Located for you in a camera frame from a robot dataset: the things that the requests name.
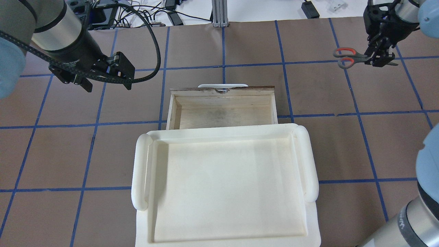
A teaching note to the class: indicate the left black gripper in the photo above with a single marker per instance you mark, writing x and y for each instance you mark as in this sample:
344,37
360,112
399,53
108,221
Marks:
76,54

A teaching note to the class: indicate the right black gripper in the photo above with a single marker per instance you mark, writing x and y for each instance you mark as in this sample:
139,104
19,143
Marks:
391,24

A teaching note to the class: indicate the grey orange scissors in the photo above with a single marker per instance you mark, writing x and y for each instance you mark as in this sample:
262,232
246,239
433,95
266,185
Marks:
348,57

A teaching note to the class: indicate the wooden drawer with white handle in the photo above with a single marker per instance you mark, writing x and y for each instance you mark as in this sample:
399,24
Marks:
221,105

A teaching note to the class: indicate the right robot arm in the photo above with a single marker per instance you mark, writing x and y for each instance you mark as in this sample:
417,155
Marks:
416,224

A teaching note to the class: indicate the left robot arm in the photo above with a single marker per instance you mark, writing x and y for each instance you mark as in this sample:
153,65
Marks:
59,33

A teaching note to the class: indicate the black power adapter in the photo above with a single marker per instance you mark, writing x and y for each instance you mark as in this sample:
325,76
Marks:
309,10

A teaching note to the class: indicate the aluminium frame post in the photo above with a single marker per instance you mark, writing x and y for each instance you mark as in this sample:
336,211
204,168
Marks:
219,13

